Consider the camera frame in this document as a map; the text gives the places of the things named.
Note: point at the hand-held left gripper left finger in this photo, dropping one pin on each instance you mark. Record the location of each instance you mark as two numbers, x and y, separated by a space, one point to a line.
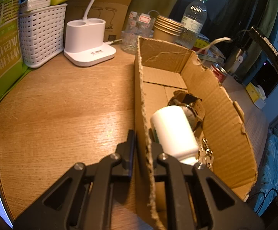
127 153

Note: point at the red tin can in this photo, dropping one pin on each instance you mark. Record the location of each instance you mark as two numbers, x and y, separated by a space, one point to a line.
219 73

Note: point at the cardboard box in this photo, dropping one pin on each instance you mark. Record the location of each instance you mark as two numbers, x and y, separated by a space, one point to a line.
225 134

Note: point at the yellow tissue box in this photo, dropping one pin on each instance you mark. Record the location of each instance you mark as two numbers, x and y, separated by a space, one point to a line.
255 93

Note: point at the white plastic basket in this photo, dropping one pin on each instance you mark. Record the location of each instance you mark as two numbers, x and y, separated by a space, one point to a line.
40 36

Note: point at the stack of brown paper cups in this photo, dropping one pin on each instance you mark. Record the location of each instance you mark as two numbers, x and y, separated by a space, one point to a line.
164 32

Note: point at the white pill bottle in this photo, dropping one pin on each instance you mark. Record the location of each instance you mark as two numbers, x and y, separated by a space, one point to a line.
172 129

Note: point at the black monitor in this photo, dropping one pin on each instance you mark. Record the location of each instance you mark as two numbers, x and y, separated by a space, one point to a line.
266 81

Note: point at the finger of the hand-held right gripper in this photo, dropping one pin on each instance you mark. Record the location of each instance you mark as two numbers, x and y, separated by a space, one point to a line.
256 31

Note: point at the dark glass window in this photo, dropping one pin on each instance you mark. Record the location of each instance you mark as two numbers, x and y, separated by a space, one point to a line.
225 4

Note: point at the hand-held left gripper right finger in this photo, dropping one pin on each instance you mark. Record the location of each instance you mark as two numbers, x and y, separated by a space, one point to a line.
163 166

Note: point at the green pack of paper cups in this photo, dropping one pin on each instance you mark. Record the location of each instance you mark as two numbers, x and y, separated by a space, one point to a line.
2 52

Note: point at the clear plastic water bottle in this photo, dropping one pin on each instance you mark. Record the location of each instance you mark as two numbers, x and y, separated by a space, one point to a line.
192 21

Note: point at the brown cardboard lamp packaging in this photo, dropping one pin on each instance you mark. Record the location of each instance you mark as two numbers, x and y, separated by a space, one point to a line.
122 2

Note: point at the steel thermos flask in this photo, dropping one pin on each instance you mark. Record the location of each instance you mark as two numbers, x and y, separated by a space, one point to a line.
237 57

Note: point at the white desk lamp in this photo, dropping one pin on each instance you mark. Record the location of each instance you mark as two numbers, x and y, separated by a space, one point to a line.
86 40

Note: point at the pale yellow flat folder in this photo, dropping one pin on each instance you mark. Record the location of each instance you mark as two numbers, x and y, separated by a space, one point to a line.
213 54

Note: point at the light blue printed blanket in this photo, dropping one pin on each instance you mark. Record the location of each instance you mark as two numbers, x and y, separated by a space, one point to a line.
270 163

